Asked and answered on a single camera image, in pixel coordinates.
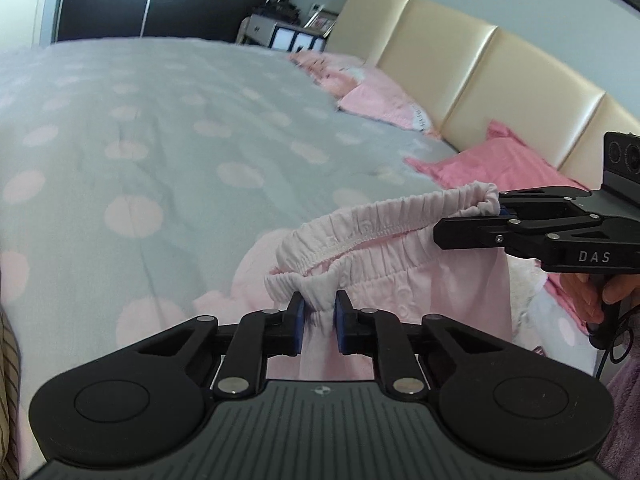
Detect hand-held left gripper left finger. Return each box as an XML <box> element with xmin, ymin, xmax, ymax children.
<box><xmin>131</xmin><ymin>292</ymin><xmax>306</xmax><ymax>397</ymax></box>

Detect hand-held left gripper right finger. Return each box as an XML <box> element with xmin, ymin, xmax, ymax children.
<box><xmin>334</xmin><ymin>290</ymin><xmax>507</xmax><ymax>397</ymax></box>

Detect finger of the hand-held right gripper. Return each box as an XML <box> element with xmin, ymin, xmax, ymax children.
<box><xmin>498</xmin><ymin>185</ymin><xmax>603</xmax><ymax>221</ymax></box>
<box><xmin>433</xmin><ymin>214</ymin><xmax>603</xmax><ymax>261</ymax></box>

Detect light pink pants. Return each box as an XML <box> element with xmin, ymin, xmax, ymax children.
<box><xmin>232</xmin><ymin>181</ymin><xmax>514</xmax><ymax>383</ymax></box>

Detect person's right hand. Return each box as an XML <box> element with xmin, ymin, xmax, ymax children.
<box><xmin>562</xmin><ymin>271</ymin><xmax>640</xmax><ymax>335</ymax></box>

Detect dark pink pillow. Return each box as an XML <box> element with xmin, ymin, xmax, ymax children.
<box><xmin>404</xmin><ymin>120</ymin><xmax>592</xmax><ymax>197</ymax></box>

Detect white fluffy cloth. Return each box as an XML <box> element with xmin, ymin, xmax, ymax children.
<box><xmin>509</xmin><ymin>260</ymin><xmax>552</xmax><ymax>352</ymax></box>

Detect light pink pillow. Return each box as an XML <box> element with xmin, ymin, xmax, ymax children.
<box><xmin>337</xmin><ymin>67</ymin><xmax>442</xmax><ymax>139</ymax></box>

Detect cream padded headboard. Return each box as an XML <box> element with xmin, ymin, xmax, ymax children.
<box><xmin>325</xmin><ymin>0</ymin><xmax>640</xmax><ymax>192</ymax></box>

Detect purple fuzzy clothing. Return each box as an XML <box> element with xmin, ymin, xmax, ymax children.
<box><xmin>597</xmin><ymin>355</ymin><xmax>640</xmax><ymax>480</ymax></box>

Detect pink printed pillow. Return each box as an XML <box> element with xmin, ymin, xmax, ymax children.
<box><xmin>289</xmin><ymin>50</ymin><xmax>369</xmax><ymax>99</ymax></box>

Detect grey polka dot blanket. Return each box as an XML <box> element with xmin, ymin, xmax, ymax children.
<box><xmin>0</xmin><ymin>37</ymin><xmax>462</xmax><ymax>467</ymax></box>

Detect white nightstand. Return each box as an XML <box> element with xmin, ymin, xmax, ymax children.
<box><xmin>235</xmin><ymin>2</ymin><xmax>332</xmax><ymax>54</ymax></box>

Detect beige striped cloth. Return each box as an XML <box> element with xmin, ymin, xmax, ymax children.
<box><xmin>0</xmin><ymin>305</ymin><xmax>24</xmax><ymax>480</ymax></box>

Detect black cable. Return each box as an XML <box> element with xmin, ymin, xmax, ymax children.
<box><xmin>594</xmin><ymin>305</ymin><xmax>640</xmax><ymax>379</ymax></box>

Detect picture frame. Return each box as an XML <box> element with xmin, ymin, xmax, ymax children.
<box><xmin>305</xmin><ymin>7</ymin><xmax>341</xmax><ymax>37</ymax></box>

